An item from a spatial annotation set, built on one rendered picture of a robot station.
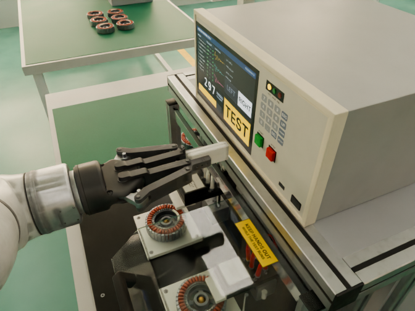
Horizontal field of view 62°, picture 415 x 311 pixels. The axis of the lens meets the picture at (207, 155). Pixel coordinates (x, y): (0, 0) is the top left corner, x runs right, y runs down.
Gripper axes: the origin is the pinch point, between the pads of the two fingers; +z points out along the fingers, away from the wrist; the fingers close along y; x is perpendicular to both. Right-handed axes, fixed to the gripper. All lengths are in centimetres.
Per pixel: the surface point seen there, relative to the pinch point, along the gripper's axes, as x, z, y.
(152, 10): -44, 51, -217
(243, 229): -11.5, 3.3, 7.9
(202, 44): 8.0, 9.7, -24.6
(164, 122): -43, 14, -74
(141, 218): -40.0, -8.8, -26.4
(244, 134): -2.1, 9.8, -5.0
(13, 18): -109, -61, -468
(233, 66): 8.9, 9.8, -10.8
